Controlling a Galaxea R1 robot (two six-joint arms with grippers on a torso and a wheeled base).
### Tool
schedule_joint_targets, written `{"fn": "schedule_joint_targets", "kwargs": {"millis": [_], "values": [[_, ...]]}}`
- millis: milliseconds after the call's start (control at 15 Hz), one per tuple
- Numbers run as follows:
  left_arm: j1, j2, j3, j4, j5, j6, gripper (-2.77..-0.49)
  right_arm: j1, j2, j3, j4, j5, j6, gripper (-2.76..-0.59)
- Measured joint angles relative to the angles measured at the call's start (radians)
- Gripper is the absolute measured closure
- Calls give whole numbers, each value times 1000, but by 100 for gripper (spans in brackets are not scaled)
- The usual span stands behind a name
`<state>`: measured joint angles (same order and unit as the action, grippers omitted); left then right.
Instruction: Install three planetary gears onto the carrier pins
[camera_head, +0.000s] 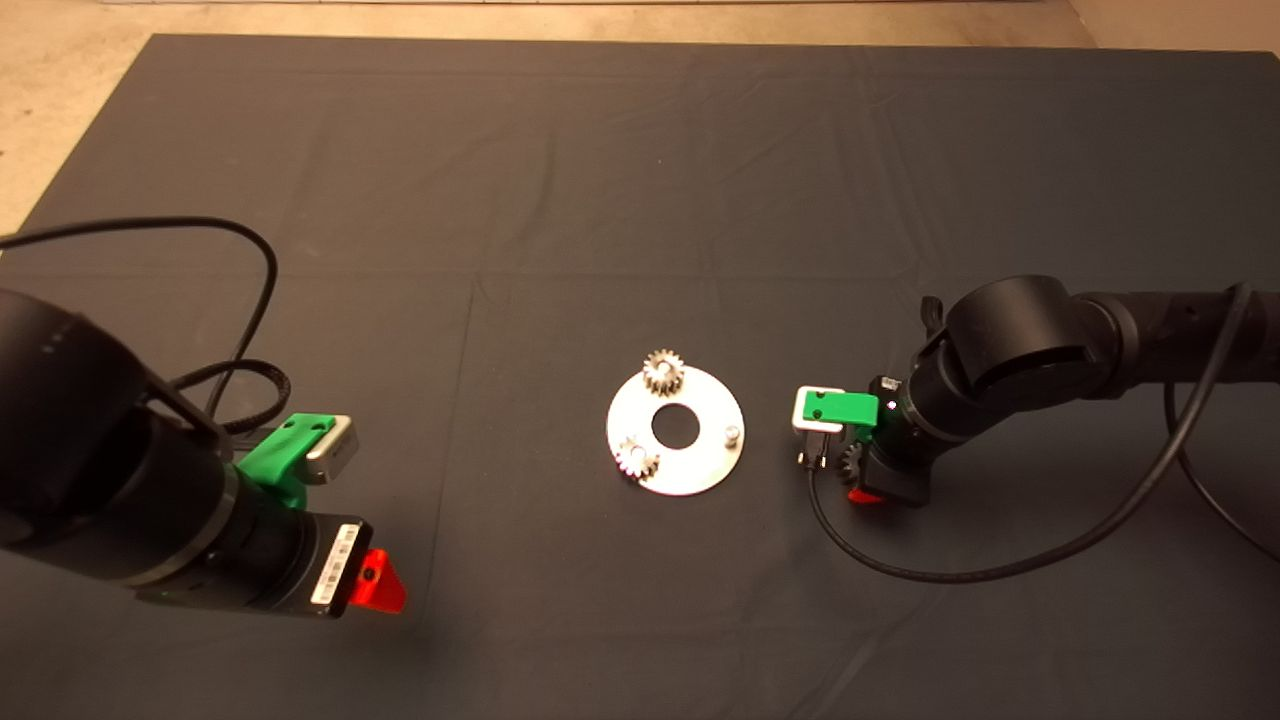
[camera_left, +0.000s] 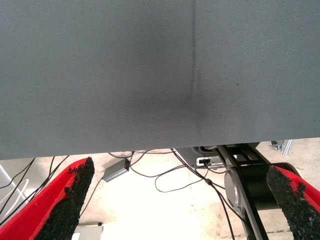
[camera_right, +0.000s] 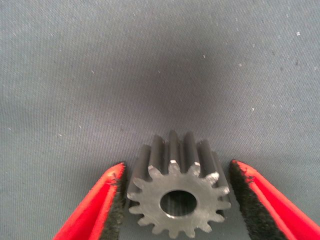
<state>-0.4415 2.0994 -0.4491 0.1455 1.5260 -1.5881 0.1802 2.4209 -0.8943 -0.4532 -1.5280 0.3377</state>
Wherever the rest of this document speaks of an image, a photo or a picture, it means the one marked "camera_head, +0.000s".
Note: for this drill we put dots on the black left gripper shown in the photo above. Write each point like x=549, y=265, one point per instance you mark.
x=325, y=565

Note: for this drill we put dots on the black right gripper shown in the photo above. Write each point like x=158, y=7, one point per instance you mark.
x=900, y=475

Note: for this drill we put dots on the steel planetary gear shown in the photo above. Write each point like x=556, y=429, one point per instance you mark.
x=655, y=375
x=630, y=460
x=851, y=465

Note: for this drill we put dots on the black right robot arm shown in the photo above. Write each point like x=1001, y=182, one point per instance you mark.
x=1020, y=340

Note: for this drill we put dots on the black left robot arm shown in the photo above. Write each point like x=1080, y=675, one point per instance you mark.
x=90, y=450

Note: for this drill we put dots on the round metal carrier plate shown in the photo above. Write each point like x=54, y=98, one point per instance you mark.
x=700, y=400

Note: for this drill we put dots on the dark grey table cloth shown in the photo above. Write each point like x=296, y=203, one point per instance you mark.
x=600, y=200

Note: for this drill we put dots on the green right camera mount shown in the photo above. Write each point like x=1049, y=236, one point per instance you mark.
x=850, y=408

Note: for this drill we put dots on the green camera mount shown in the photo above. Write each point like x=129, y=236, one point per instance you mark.
x=275, y=455
x=850, y=408

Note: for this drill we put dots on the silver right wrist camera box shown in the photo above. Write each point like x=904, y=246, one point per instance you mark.
x=803, y=418

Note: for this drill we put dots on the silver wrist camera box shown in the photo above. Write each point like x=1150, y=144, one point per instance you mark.
x=335, y=452
x=803, y=418

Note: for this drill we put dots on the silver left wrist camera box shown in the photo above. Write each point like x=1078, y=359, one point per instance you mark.
x=335, y=452

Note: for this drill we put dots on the green left camera mount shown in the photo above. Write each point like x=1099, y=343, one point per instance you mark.
x=275, y=455

